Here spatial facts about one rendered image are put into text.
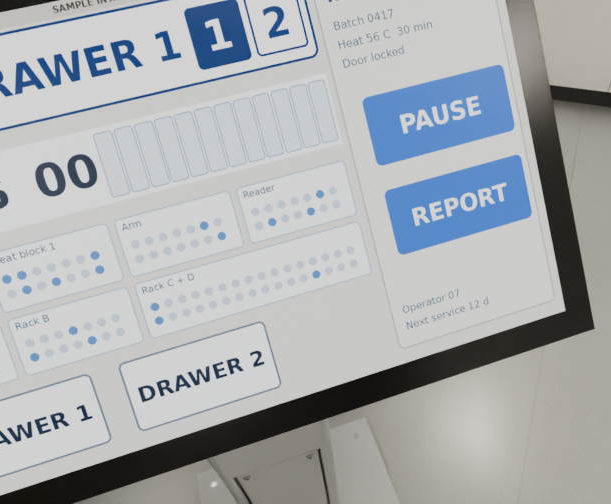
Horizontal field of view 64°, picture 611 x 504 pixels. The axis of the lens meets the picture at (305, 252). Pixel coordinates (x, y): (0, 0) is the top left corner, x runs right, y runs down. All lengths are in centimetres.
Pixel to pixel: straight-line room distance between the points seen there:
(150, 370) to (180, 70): 18
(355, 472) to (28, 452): 102
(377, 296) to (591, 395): 125
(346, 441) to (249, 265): 105
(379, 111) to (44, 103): 20
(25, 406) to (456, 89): 33
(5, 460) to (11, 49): 24
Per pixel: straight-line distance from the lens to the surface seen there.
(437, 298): 34
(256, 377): 33
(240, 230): 31
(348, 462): 131
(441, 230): 34
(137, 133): 31
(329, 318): 32
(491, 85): 36
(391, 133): 33
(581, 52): 242
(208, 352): 32
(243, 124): 31
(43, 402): 35
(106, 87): 32
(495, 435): 142
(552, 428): 147
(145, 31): 32
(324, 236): 31
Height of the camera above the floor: 128
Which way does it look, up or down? 47 degrees down
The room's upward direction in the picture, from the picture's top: 8 degrees counter-clockwise
